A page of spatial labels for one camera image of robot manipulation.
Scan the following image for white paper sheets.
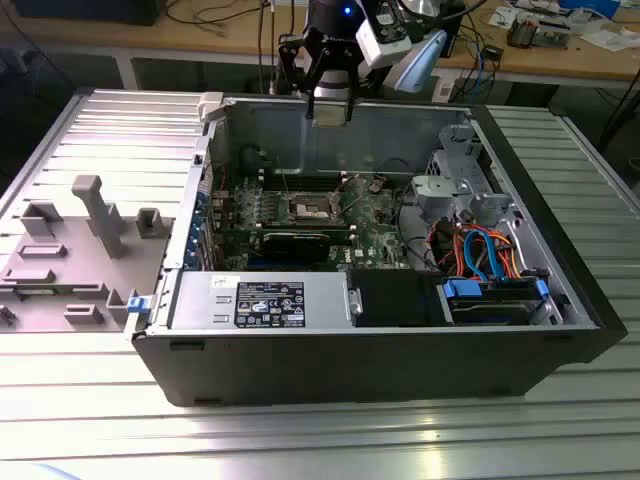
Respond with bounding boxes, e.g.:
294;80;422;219
579;28;640;51

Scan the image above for green circuit board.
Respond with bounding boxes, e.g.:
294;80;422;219
537;17;571;49

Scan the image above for black drive bay shroud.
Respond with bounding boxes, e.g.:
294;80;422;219
349;269;441;329

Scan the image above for tall black box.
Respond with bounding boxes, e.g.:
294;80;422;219
439;0;467;57

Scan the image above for metal drive cage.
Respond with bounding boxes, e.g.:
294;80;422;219
412;122;521;226

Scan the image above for grey power supply unit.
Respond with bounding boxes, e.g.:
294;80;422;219
169;271;351;334

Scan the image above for black PC case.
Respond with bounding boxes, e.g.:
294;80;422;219
130;92;629;409

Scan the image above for brown transformer device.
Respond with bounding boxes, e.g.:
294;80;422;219
507;12;540;49

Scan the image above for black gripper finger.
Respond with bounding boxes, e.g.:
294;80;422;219
343;46;363;122
277;28;332;121

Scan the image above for black flat device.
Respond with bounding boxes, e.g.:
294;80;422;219
10;0;162;26

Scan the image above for blue box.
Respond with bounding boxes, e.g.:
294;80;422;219
558;0;621;16

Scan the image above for blue wire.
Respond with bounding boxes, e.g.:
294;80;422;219
479;230;507;281
462;228;489;277

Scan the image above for grey parts rack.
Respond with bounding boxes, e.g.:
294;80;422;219
0;174;176;334

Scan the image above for orange wire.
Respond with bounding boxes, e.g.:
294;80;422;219
487;228;526;277

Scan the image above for silver CPU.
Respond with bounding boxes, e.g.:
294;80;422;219
313;110;351;129

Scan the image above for black graphics card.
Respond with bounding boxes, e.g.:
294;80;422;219
262;230;331;264

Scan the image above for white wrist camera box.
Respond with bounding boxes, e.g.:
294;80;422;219
355;0;412;69

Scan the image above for green motherboard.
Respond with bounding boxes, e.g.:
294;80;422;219
207;172;426;274

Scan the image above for wooden desk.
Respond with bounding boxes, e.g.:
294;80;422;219
0;0;640;84

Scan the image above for hard disk in blue carrier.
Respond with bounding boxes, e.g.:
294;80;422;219
437;277;551;326

